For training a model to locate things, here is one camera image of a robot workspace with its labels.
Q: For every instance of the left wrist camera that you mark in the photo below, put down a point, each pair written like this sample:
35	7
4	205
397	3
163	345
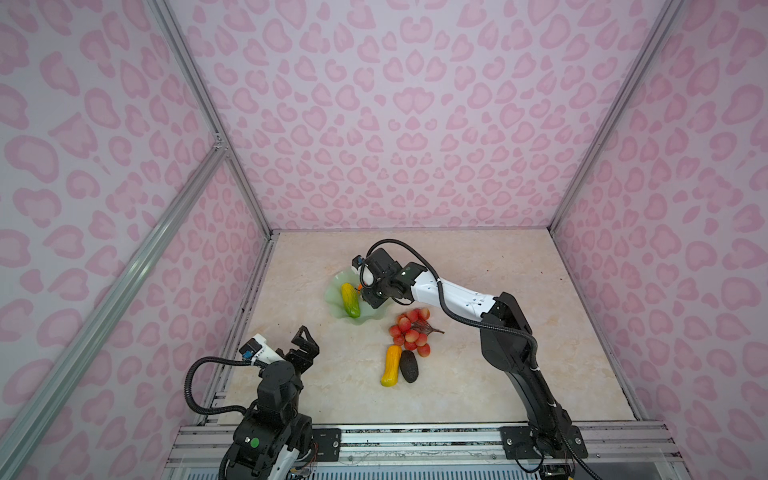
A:
257	352

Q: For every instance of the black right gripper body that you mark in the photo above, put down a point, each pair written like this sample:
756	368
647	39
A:
378	292

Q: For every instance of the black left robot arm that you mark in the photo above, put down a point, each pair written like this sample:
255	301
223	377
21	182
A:
272	434

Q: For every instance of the red fake lychee bunch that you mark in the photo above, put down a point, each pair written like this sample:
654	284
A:
412	331

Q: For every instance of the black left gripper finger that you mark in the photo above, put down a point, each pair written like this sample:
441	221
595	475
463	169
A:
310	348
297	355

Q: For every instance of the aluminium frame strut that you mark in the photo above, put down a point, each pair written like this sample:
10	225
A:
36	417

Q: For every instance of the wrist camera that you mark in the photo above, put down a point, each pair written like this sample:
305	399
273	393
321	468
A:
257	352
359	262

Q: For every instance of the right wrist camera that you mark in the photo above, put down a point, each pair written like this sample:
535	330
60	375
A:
359	262

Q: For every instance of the green yellow fake mango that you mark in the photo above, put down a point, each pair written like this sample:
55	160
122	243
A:
350	300

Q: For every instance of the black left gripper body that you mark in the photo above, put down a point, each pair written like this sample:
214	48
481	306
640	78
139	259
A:
296	379

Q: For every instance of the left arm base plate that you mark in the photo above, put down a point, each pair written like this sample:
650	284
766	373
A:
326	443

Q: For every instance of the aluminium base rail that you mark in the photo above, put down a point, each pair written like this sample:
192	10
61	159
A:
635	444

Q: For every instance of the dark fake avocado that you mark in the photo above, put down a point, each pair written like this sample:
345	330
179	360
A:
408	366

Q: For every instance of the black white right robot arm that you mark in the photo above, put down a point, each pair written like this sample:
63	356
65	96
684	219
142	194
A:
506	338

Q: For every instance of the light green scalloped fruit bowl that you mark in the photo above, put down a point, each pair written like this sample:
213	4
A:
333	299

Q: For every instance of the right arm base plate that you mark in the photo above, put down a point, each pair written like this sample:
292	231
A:
519	443

